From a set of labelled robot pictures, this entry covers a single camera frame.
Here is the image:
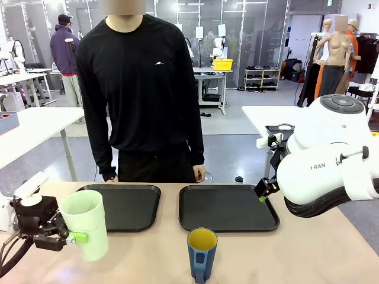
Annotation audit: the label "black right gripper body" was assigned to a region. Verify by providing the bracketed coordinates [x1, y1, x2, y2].
[268, 140, 290, 181]

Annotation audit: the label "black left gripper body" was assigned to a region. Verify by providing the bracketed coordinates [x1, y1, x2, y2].
[11, 195, 62, 236]

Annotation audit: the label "light green tall cup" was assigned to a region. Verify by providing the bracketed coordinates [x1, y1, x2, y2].
[60, 189, 109, 262]

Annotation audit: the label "person's left forearm black sleeve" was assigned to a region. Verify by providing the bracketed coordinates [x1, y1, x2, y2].
[185, 118, 205, 167]

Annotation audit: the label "person's right forearm black sleeve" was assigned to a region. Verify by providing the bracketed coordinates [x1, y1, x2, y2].
[88, 127, 118, 181]

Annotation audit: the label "person's left hand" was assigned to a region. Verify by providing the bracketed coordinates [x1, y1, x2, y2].
[192, 164, 206, 182]

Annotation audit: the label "black plastic tray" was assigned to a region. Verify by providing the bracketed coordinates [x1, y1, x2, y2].
[179, 185, 281, 233]
[75, 183, 162, 233]

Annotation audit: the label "white side table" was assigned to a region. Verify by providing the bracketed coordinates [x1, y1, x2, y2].
[0, 106, 86, 182]
[242, 105, 311, 178]

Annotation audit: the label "black trousers on stand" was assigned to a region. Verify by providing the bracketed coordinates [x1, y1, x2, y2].
[297, 35, 323, 108]

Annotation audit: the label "wooden shoe rack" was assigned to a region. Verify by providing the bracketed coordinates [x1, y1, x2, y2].
[244, 67, 281, 92]

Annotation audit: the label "blue mug yellow inside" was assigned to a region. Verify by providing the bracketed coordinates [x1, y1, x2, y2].
[186, 227, 219, 284]

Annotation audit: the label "pile of black bags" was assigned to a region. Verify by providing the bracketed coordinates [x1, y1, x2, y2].
[280, 58, 303, 83]

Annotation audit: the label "blue grey box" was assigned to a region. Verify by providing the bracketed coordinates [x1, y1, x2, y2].
[0, 111, 20, 136]

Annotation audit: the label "black metal shelf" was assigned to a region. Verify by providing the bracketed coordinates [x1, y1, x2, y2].
[346, 85, 374, 103]

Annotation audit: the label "yellow basket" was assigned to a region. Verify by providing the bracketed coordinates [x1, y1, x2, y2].
[213, 59, 234, 71]

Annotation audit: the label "grey desk with equipment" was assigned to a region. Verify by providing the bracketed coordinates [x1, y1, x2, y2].
[192, 66, 227, 116]

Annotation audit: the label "beige mannequin grey trousers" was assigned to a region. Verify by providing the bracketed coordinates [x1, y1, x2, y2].
[313, 29, 355, 98]

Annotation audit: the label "white background desk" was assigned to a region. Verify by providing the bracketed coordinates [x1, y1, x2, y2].
[0, 72, 52, 109]

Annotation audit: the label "black clothes on rack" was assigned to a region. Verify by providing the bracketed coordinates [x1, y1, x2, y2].
[354, 34, 379, 75]

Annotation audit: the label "mannequin in orange with hat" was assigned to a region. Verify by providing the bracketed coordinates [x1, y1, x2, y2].
[345, 19, 361, 78]

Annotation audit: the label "person in black sweater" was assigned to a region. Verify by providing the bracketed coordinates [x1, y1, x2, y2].
[76, 0, 205, 183]

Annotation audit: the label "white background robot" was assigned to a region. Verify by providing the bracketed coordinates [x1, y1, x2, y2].
[7, 37, 28, 73]

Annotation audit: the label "person in purple jacket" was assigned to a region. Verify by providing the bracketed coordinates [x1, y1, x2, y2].
[49, 14, 81, 108]

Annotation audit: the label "black tripod stand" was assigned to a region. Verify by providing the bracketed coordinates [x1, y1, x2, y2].
[65, 37, 78, 64]

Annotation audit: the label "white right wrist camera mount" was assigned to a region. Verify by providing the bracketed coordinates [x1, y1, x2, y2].
[256, 133, 282, 149]

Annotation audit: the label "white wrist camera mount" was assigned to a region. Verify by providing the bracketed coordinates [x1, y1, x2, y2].
[256, 133, 282, 149]
[14, 171, 50, 206]

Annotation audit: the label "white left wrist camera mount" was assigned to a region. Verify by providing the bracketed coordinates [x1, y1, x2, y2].
[14, 171, 50, 206]

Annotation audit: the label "black tray with handle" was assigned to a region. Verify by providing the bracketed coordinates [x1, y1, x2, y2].
[265, 124, 296, 142]

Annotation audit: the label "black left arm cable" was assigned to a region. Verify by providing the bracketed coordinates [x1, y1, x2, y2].
[0, 232, 34, 276]

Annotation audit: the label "black braided cable sleeve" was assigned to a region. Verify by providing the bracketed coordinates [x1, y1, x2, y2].
[284, 186, 355, 219]

